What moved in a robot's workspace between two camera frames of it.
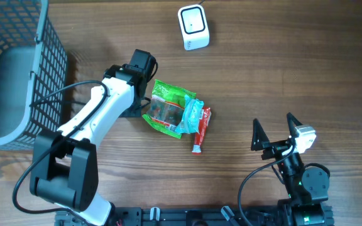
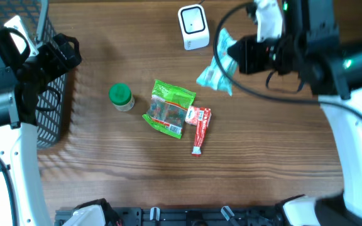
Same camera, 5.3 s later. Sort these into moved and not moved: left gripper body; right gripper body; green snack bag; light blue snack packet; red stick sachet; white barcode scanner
Moved: right gripper body; light blue snack packet; left gripper body
Not moved: white barcode scanner; red stick sachet; green snack bag
